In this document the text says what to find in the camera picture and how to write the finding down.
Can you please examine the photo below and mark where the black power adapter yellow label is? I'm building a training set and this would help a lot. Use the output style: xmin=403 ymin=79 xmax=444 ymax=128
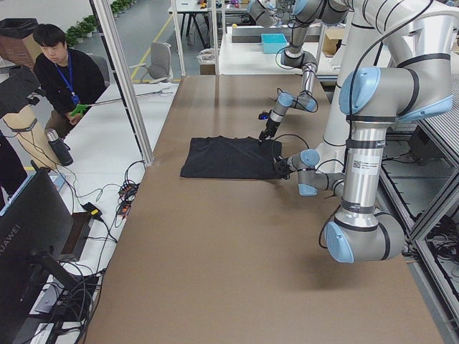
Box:
xmin=81 ymin=202 xmax=103 ymax=221

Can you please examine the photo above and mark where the dark grey water bottle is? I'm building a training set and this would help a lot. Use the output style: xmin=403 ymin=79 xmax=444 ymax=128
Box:
xmin=45 ymin=128 xmax=73 ymax=166

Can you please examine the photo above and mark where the seated man in black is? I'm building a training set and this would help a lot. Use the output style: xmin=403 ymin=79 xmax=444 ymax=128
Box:
xmin=32 ymin=24 xmax=106 ymax=138

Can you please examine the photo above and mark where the near orange USB hub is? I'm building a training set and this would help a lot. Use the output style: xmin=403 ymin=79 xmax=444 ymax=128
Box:
xmin=116 ymin=200 xmax=132 ymax=218

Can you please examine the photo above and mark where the far orange USB hub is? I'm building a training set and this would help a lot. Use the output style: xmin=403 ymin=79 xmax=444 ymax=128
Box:
xmin=118 ymin=183 xmax=140 ymax=200

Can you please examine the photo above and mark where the black t-shirt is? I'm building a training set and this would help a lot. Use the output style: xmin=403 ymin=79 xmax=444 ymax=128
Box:
xmin=180 ymin=136 xmax=282 ymax=180

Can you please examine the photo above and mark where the blue plastic bin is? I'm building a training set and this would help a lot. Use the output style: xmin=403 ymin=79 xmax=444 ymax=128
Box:
xmin=261 ymin=33 xmax=288 ymax=54

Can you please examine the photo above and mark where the grey office chair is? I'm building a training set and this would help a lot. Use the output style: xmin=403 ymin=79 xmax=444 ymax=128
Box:
xmin=129 ymin=42 xmax=174 ymax=84

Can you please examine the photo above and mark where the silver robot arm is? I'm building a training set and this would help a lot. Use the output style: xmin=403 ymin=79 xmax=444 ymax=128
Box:
xmin=274 ymin=52 xmax=453 ymax=264
xmin=259 ymin=1 xmax=349 ymax=143

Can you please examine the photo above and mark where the aluminium frame post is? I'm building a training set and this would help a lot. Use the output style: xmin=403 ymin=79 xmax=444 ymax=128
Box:
xmin=89 ymin=0 xmax=154 ymax=166

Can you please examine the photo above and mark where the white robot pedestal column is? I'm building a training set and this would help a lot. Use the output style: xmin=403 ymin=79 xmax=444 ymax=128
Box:
xmin=303 ymin=0 xmax=459 ymax=182

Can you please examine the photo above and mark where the black Huawei monitor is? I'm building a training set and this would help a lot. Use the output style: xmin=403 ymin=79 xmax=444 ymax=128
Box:
xmin=1 ymin=169 xmax=88 ymax=343

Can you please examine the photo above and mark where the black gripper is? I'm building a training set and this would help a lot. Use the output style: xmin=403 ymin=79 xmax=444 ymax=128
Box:
xmin=258 ymin=120 xmax=280 ymax=144
xmin=273 ymin=156 xmax=291 ymax=179

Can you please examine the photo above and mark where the orange usb hub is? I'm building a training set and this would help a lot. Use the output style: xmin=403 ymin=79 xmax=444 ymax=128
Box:
xmin=116 ymin=200 xmax=132 ymax=218
xmin=118 ymin=183 xmax=140 ymax=200

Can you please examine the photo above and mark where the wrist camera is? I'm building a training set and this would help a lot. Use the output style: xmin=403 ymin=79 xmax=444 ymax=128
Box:
xmin=258 ymin=111 xmax=270 ymax=120

